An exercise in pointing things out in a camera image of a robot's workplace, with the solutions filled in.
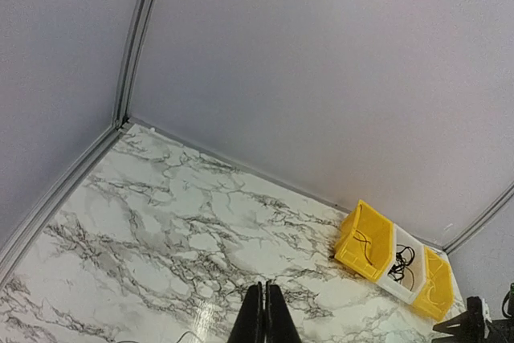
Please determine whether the white translucent bin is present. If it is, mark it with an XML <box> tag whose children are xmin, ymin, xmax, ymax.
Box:
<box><xmin>377</xmin><ymin>225</ymin><xmax>426</xmax><ymax>305</ymax></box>

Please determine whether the left yellow bin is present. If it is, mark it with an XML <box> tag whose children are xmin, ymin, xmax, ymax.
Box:
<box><xmin>334</xmin><ymin>200</ymin><xmax>394</xmax><ymax>283</ymax></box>

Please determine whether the pulled black cable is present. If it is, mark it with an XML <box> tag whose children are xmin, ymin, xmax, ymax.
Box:
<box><xmin>353</xmin><ymin>204</ymin><xmax>378</xmax><ymax>270</ymax></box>
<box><xmin>389</xmin><ymin>244</ymin><xmax>417</xmax><ymax>290</ymax></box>

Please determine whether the yellow bin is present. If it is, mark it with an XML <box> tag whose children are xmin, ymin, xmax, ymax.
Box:
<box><xmin>411</xmin><ymin>247</ymin><xmax>455</xmax><ymax>322</ymax></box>
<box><xmin>334</xmin><ymin>200</ymin><xmax>394</xmax><ymax>283</ymax></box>

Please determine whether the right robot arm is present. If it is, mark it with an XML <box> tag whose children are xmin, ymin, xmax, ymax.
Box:
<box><xmin>431</xmin><ymin>284</ymin><xmax>513</xmax><ymax>343</ymax></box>

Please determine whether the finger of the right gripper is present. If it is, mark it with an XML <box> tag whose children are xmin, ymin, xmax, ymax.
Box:
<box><xmin>432</xmin><ymin>296</ymin><xmax>487</xmax><ymax>342</ymax></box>

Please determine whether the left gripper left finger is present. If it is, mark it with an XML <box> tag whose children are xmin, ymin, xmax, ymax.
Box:
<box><xmin>228</xmin><ymin>282</ymin><xmax>265</xmax><ymax>343</ymax></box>

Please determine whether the right yellow bin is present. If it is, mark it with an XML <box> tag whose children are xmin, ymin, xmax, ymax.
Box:
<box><xmin>411</xmin><ymin>247</ymin><xmax>455</xmax><ymax>322</ymax></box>

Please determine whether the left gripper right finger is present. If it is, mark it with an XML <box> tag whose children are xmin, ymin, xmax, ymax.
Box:
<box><xmin>265</xmin><ymin>281</ymin><xmax>301</xmax><ymax>343</ymax></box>

